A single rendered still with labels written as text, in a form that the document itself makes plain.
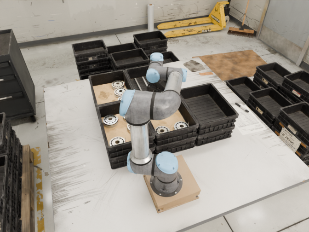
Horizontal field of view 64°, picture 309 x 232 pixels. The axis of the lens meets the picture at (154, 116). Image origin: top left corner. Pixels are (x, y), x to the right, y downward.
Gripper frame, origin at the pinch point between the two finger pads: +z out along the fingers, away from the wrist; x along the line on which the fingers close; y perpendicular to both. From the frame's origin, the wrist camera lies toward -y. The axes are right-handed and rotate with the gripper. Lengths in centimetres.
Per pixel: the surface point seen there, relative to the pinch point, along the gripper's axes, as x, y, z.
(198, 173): 20, -38, 29
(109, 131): 23.8, 26.0, 16.3
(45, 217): 68, 72, 99
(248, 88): -152, -51, 72
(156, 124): 3.9, 0.1, 16.2
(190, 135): 4.3, -25.4, 15.4
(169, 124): -0.6, -8.5, 16.2
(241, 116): -46, -52, 29
